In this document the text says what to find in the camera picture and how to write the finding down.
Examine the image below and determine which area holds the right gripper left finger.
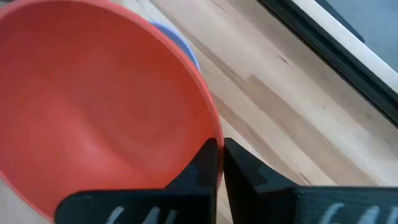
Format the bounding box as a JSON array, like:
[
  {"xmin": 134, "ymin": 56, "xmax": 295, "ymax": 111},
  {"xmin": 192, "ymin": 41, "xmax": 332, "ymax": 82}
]
[{"xmin": 55, "ymin": 138, "xmax": 220, "ymax": 224}]

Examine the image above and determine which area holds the black aluminium table frame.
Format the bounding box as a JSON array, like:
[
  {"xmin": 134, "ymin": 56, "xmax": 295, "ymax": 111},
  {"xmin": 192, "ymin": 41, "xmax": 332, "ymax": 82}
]
[{"xmin": 257, "ymin": 0, "xmax": 398, "ymax": 128}]

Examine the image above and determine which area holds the orange bowl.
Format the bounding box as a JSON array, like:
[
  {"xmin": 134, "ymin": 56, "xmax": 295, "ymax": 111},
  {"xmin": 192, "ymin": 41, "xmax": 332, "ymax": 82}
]
[{"xmin": 0, "ymin": 0, "xmax": 225, "ymax": 222}]

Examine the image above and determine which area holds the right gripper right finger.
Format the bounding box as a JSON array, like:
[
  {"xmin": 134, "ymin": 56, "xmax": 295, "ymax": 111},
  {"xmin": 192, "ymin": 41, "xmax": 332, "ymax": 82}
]
[{"xmin": 223, "ymin": 138, "xmax": 398, "ymax": 224}]

